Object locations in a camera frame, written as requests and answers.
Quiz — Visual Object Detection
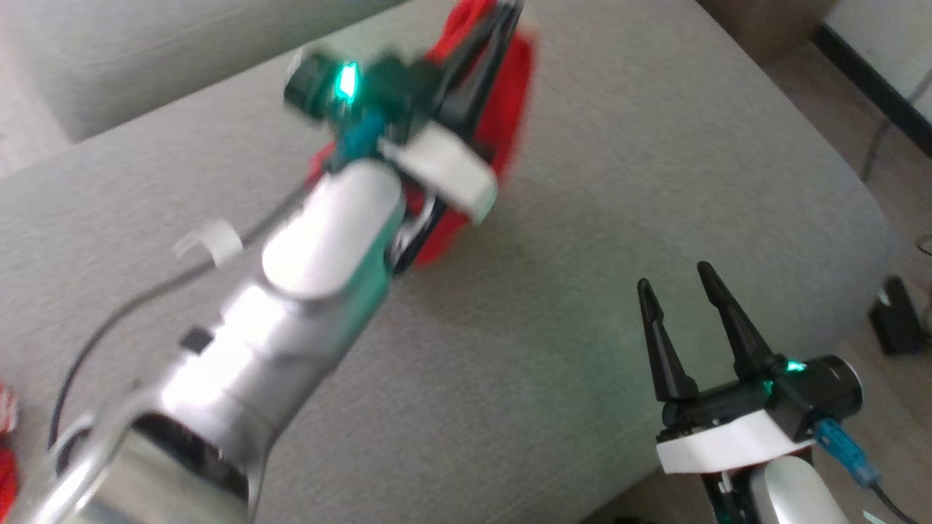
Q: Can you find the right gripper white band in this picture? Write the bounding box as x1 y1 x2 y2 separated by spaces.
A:
637 261 816 475

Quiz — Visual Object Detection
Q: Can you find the plain red garment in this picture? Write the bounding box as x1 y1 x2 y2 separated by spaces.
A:
304 0 540 270

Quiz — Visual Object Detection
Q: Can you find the black device on floor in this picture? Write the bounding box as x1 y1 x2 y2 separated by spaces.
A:
869 275 932 357

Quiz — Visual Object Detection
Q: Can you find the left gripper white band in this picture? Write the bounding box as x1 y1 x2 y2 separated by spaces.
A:
366 0 526 224

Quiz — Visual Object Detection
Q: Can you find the fabric sofa backrest cushion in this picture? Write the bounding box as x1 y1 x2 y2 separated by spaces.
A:
0 0 408 143

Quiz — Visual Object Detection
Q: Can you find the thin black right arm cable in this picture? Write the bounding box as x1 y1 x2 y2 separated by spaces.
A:
869 482 922 524

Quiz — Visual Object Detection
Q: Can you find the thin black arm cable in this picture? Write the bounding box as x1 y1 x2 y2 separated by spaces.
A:
869 482 922 524
47 186 310 467

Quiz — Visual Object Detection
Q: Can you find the thin grey floor cable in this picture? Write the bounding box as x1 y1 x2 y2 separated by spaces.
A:
862 116 898 183

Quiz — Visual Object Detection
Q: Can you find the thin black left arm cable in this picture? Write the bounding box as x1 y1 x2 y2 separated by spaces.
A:
47 186 310 467

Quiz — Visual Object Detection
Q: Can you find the black baseboard strip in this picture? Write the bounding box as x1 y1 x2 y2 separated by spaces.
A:
812 25 932 158

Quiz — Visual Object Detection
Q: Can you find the white cable clip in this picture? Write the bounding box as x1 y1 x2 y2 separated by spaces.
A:
173 218 245 269

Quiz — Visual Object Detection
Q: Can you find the grey fabric sofa seat cushion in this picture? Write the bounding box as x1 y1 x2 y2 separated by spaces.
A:
0 0 898 524

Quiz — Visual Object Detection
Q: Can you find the blue cable connector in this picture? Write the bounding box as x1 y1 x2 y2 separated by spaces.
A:
333 111 384 162
814 418 882 488

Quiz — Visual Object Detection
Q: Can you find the blue right cable connector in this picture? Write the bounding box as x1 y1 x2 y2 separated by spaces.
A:
814 418 882 488

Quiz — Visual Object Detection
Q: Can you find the blue left cable connector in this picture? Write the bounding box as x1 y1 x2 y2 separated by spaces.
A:
333 111 384 162

